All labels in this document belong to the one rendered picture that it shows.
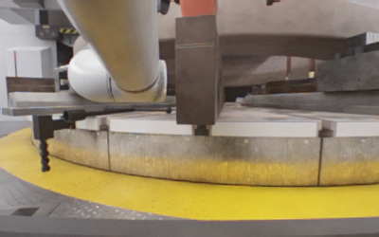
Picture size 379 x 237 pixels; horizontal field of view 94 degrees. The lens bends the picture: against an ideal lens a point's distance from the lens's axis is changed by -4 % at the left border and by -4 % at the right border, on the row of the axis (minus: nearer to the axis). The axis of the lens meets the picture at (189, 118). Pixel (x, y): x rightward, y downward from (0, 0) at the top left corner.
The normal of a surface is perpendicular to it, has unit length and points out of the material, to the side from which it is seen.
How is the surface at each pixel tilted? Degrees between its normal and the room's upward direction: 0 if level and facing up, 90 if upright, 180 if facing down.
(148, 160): 90
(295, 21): 90
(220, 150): 90
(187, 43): 90
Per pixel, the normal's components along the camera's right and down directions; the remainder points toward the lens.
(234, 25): -0.13, 0.10
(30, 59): 0.19, 0.10
